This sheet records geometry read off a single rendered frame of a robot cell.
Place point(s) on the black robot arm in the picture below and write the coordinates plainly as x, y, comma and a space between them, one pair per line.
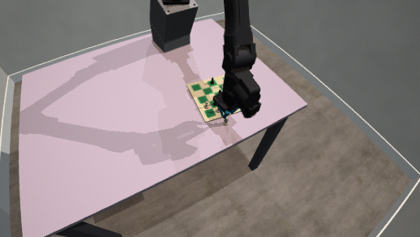
238, 61

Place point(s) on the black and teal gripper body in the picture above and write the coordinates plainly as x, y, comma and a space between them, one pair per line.
219, 100

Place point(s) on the green and cream chessboard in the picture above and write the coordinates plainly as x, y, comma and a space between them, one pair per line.
203, 91

